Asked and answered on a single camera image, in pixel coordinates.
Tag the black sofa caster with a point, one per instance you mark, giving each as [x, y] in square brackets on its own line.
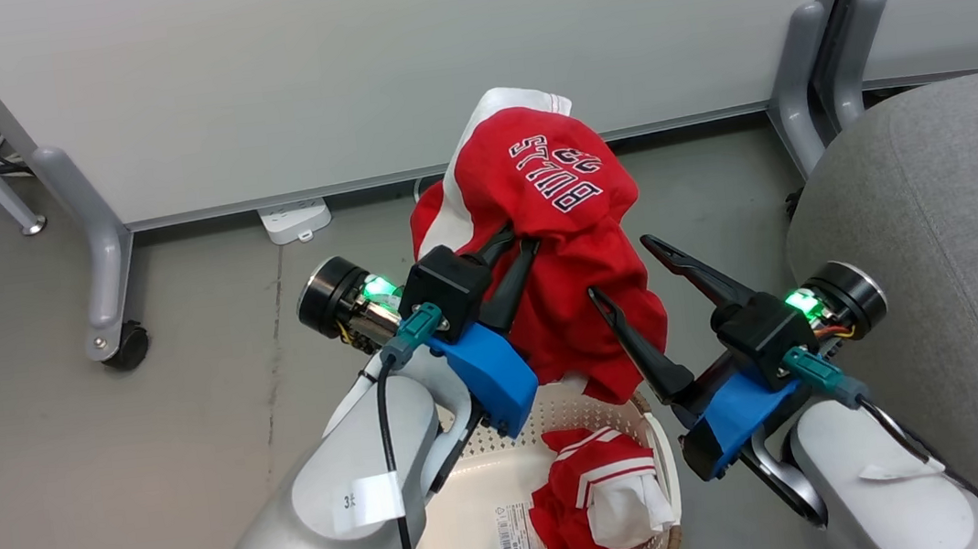
[794, 203]

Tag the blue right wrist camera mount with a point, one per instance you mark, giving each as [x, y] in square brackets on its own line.
[736, 421]

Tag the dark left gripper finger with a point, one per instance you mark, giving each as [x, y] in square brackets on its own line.
[513, 285]
[493, 244]

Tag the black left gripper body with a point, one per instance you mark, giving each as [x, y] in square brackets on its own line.
[444, 284]

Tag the white power strip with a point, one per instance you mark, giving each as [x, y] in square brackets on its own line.
[295, 219]

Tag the grey fabric sofa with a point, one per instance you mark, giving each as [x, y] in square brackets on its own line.
[968, 275]

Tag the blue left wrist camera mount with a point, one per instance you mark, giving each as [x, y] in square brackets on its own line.
[491, 375]

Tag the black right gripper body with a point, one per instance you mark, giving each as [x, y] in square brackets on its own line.
[762, 331]

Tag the white paper tag right arm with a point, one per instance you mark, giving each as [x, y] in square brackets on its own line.
[898, 468]

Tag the grey partition foot with caster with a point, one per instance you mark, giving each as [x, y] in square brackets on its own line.
[102, 254]

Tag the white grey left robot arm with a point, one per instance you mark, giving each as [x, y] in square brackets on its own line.
[334, 531]

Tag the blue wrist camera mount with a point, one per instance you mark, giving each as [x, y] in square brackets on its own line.
[491, 375]
[736, 421]

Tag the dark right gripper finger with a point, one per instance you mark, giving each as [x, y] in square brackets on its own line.
[645, 349]
[702, 273]

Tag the large white partition panel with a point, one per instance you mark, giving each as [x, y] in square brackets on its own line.
[390, 55]

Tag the red Bulls jersey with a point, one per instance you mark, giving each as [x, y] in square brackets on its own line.
[554, 239]

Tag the white perforated laundry basket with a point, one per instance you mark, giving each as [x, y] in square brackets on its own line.
[478, 497]

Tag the white barcode label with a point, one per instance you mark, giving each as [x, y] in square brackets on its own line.
[518, 529]

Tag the white paper tag left arm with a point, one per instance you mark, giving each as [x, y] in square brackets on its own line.
[367, 500]

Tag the red white striped garment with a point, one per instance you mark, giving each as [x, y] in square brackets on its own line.
[593, 502]

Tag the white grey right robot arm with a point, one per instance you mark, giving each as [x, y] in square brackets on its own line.
[884, 506]

